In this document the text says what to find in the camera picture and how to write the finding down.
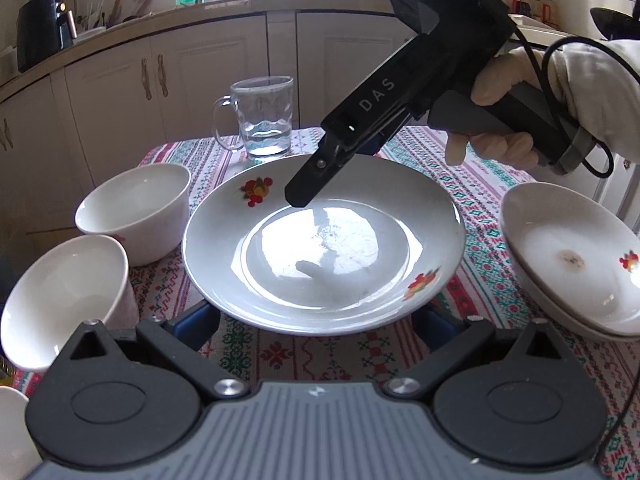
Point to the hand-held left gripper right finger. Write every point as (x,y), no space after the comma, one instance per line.
(435,325)

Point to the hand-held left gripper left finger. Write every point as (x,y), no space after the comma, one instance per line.
(192,325)

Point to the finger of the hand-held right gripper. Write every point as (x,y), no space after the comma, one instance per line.
(312,177)

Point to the white bowl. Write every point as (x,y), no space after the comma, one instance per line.
(55,300)
(130,200)
(12,425)

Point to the large white floral plate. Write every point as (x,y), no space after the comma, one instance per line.
(550,240)

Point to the person's right hand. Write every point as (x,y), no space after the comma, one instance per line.
(595,85)

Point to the clear glass mug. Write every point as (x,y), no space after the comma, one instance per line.
(265,115)

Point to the white tray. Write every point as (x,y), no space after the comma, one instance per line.
(530,22)

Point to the orange oil bottle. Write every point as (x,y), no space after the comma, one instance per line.
(547,10)

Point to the patterned striped tablecloth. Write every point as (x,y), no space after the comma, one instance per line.
(475,210)

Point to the black wok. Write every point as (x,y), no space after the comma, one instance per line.
(615,20)

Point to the dish drainer with utensils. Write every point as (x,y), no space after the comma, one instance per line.
(115,15)

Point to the white appliance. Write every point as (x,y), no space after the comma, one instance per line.
(6,65)

